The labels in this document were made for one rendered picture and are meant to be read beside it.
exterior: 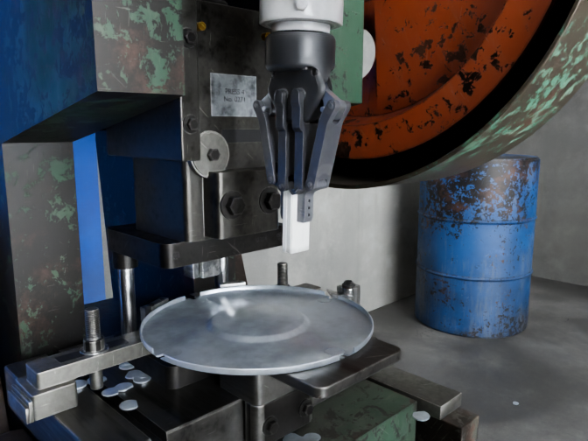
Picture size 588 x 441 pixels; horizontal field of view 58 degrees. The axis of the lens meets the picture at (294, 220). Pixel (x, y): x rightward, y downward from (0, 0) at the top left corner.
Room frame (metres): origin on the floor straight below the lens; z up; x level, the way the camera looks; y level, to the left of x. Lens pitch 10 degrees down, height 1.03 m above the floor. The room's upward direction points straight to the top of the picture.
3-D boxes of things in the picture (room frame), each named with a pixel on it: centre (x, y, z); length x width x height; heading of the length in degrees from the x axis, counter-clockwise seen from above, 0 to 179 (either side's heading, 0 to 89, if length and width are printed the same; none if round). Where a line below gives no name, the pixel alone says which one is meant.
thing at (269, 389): (0.61, 0.01, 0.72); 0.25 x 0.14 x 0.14; 44
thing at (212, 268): (0.73, 0.13, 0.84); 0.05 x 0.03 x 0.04; 134
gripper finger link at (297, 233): (0.60, -0.01, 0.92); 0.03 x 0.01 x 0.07; 135
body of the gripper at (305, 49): (0.60, -0.01, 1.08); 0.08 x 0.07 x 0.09; 45
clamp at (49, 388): (0.62, 0.25, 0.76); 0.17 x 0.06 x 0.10; 134
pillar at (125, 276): (0.72, 0.24, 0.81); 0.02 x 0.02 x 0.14
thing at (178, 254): (0.74, 0.14, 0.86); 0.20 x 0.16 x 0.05; 134
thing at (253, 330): (0.65, 0.05, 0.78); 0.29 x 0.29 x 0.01
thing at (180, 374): (0.74, 0.14, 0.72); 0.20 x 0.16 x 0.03; 134
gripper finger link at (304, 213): (0.58, -0.02, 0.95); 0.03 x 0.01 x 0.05; 45
